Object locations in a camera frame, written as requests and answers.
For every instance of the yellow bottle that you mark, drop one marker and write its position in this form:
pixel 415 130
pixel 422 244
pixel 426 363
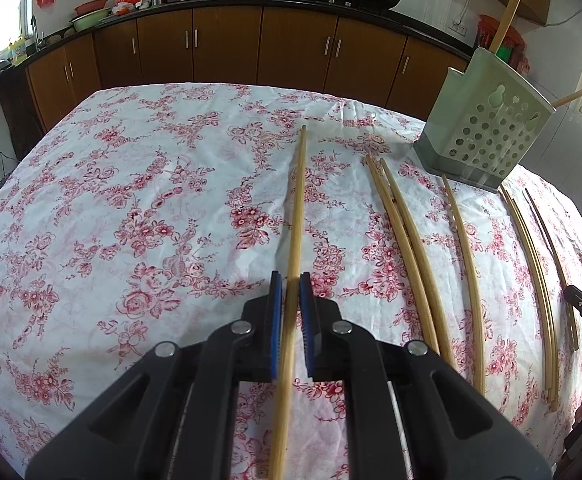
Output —
pixel 21 50

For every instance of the red plastic basin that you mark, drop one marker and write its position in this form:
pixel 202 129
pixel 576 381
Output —
pixel 91 7

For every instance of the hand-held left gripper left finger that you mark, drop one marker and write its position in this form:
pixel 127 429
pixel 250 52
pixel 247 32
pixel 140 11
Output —
pixel 274 320

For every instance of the green plastic basin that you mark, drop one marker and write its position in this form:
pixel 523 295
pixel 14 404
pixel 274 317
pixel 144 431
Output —
pixel 88 22

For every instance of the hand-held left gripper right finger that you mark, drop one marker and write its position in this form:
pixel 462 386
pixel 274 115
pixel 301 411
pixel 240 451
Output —
pixel 307 320

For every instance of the red condiment rack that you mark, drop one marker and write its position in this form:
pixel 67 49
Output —
pixel 511 45

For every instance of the white wall socket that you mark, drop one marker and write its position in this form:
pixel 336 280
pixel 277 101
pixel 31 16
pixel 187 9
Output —
pixel 457 27

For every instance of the brown wooden base cabinets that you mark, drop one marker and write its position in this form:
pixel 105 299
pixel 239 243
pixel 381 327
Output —
pixel 221 50

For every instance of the black kitchen countertop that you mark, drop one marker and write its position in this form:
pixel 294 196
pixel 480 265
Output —
pixel 256 0

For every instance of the metal faucet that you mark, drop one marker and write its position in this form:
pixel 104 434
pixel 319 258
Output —
pixel 36 35

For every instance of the green perforated chopstick holder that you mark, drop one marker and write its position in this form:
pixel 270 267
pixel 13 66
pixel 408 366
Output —
pixel 486 135

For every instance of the red and white plastic bags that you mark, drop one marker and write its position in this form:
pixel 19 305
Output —
pixel 131 2

